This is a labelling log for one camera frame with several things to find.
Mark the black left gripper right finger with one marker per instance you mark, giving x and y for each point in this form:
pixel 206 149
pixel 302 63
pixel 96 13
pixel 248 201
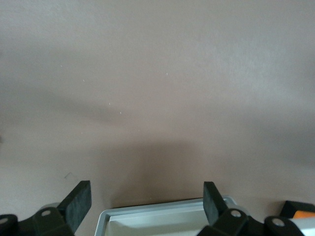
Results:
pixel 214 206

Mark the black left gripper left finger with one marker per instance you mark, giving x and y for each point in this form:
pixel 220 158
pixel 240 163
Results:
pixel 73 209

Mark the orange button enclosure box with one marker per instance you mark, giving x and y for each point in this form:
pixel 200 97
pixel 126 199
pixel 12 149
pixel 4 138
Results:
pixel 305 214

